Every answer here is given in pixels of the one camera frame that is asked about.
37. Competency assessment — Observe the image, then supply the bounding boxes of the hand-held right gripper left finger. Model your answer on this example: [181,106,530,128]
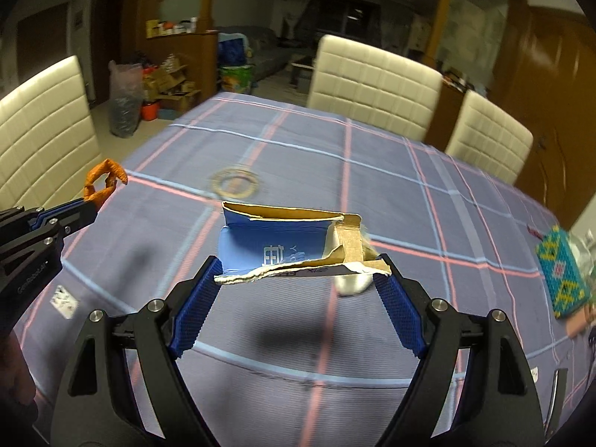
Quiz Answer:
[49,256,224,447]

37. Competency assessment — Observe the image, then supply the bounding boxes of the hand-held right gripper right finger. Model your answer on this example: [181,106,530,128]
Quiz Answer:
[372,254,545,447]

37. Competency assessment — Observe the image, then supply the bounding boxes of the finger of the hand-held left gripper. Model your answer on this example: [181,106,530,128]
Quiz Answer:
[0,207,101,266]
[0,197,98,231]

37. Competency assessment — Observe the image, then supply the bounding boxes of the orange peel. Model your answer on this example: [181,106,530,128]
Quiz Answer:
[84,158,129,206]

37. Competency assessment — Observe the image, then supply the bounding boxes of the torn blue cardboard box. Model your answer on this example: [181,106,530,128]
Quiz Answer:
[213,200,393,286]

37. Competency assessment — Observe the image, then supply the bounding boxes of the person's left hand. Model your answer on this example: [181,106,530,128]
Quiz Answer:
[0,334,37,411]

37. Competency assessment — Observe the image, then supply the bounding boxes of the small white wrapper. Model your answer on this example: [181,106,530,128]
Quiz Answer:
[52,285,77,321]

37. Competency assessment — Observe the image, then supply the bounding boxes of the crumpled white tissue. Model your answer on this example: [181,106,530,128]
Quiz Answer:
[333,237,379,298]

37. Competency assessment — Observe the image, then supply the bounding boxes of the cream padded chair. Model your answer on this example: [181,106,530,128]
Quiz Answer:
[306,34,443,143]
[444,89,534,186]
[0,55,103,210]

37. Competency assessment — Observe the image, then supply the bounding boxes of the blue plaid tablecloth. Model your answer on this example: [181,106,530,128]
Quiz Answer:
[9,92,578,447]

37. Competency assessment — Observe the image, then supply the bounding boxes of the clear plastic bag of clutter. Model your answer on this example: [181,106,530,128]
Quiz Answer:
[107,60,145,139]

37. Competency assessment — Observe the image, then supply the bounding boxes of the colourful beaded box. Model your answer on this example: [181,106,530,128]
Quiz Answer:
[534,225,593,320]

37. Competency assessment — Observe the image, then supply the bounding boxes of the pile of cardboard boxes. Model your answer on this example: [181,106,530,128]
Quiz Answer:
[142,53,204,113]

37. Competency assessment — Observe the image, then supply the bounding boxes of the wooden divider cabinet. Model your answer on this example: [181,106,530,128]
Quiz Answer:
[185,29,221,104]

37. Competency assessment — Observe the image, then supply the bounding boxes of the green printed bag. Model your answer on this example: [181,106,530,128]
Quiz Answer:
[219,64,255,92]

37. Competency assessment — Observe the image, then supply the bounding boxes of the blue bag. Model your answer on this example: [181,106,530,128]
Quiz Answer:
[217,32,248,69]

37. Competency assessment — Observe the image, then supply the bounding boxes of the grey sofa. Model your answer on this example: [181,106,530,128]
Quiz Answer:
[242,25,309,81]

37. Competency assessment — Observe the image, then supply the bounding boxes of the low coffee table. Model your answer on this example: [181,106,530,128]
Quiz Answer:
[289,55,318,92]

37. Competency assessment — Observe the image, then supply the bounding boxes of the brown wooden wardrobe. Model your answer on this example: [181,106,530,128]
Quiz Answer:
[492,0,596,231]

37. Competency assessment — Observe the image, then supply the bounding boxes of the dark television cabinet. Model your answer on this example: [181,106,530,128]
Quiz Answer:
[306,0,383,48]

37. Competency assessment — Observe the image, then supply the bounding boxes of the round ring coaster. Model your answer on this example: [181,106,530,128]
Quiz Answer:
[208,166,264,197]

